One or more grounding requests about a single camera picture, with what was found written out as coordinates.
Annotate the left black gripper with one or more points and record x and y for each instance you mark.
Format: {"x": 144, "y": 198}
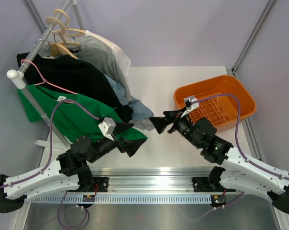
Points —
{"x": 131, "y": 145}

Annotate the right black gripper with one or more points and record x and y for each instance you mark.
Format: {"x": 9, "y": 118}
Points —
{"x": 160, "y": 123}

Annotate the green t shirt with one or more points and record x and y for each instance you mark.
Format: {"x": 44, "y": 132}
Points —
{"x": 74, "y": 123}

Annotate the pink wire hanger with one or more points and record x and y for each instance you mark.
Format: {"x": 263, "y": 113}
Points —
{"x": 43, "y": 90}

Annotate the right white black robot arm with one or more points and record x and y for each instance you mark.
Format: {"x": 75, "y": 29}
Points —
{"x": 234, "y": 169}

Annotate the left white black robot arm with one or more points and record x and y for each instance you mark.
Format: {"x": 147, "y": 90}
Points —
{"x": 69, "y": 171}

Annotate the light blue shirt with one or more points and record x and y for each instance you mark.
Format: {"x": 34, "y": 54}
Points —
{"x": 133, "y": 111}

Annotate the white t shirt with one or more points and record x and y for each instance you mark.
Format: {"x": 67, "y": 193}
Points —
{"x": 91, "y": 37}

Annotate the black t shirt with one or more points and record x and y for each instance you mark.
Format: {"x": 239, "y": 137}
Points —
{"x": 78, "y": 76}

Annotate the grey t shirt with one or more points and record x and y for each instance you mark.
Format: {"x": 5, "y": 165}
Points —
{"x": 112, "y": 62}

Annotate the wooden hanger front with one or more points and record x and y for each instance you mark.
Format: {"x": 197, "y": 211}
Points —
{"x": 57, "y": 49}

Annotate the wooden hanger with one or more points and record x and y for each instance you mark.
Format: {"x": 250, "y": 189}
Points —
{"x": 57, "y": 49}
{"x": 64, "y": 29}

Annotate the wooden hanger rear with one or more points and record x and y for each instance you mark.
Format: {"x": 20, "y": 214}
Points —
{"x": 64, "y": 29}

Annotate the orange plastic basket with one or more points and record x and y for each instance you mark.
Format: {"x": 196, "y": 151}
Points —
{"x": 220, "y": 111}

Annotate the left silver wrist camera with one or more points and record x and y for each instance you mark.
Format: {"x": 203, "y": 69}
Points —
{"x": 107, "y": 127}

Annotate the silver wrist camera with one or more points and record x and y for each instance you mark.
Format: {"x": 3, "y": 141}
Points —
{"x": 191, "y": 104}
{"x": 107, "y": 127}

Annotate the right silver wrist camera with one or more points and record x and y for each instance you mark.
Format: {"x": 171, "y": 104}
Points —
{"x": 191, "y": 104}

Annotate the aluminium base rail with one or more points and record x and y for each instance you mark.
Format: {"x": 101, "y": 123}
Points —
{"x": 160, "y": 180}

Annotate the slotted grey cable duct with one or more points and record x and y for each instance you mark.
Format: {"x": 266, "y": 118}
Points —
{"x": 125, "y": 199}

